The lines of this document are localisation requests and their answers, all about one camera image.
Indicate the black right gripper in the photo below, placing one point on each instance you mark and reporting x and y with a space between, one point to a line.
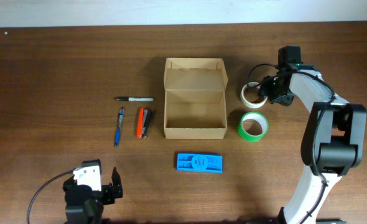
278 94

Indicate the black silver marker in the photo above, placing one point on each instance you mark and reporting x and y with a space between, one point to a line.
131 98

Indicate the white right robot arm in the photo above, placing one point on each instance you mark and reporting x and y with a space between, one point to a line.
334 135

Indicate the open cardboard box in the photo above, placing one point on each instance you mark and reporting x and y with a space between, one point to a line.
195 103

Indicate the green tape roll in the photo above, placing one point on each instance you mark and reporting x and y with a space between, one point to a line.
260 119

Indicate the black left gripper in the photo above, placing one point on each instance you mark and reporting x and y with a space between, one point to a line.
107 191

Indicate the white tape roll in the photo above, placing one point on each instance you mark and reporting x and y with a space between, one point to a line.
247 103

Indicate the blue plastic case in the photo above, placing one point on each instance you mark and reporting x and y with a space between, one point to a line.
208 163

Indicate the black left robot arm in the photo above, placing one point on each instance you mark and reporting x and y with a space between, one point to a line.
90 212

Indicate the orange black stapler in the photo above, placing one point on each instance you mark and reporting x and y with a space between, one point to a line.
143 123

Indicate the blue pen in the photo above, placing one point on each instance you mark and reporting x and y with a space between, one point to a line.
118 129

